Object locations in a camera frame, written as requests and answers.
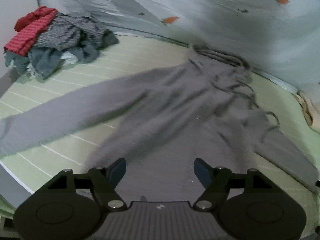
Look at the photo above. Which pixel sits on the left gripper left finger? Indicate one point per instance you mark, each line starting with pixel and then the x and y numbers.
pixel 104 182

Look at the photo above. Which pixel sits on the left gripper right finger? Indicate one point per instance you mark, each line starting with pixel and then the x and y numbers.
pixel 215 182

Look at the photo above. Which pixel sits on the grey zip hoodie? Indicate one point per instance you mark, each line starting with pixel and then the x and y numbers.
pixel 203 108

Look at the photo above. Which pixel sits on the folded beige garment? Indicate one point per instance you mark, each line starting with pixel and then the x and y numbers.
pixel 305 110

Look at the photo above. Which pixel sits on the white garment in pile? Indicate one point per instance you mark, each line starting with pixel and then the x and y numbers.
pixel 43 65

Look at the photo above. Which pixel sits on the blue denim garment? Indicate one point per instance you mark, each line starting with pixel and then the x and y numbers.
pixel 85 52

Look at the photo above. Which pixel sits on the pale blue carrot-print sheet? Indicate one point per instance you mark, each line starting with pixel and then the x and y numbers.
pixel 280 38

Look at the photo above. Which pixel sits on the red garment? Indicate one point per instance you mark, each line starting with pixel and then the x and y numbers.
pixel 28 29

